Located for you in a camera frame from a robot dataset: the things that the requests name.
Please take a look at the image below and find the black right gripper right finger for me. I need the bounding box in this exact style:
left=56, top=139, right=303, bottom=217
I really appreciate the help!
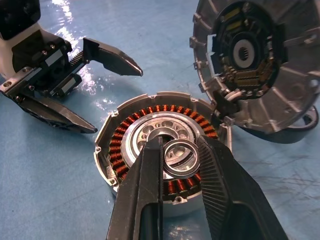
left=196, top=134, right=290, bottom=240

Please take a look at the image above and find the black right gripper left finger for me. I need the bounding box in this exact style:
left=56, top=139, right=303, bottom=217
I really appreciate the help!
left=106, top=136, right=166, bottom=240

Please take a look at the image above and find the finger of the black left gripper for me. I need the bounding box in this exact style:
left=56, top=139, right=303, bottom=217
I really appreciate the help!
left=14, top=94, right=99, bottom=135
left=83, top=37, right=144, bottom=77

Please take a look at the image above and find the silver black bearing ring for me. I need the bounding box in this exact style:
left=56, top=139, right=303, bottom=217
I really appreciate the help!
left=162, top=139, right=201, bottom=180

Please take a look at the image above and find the white round disc object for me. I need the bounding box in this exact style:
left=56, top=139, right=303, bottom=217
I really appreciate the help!
left=188, top=0, right=320, bottom=136

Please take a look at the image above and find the motor housing with copper windings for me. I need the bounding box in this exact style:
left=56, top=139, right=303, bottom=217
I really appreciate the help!
left=93, top=91, right=233, bottom=218

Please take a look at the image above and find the blue table cover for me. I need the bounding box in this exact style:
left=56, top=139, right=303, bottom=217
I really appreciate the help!
left=0, top=0, right=320, bottom=240

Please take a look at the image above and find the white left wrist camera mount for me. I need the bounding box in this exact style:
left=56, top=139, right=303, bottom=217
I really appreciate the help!
left=0, top=0, right=47, bottom=78

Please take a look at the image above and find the black round ring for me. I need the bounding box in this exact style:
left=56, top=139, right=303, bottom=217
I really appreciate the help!
left=239, top=104, right=319, bottom=145

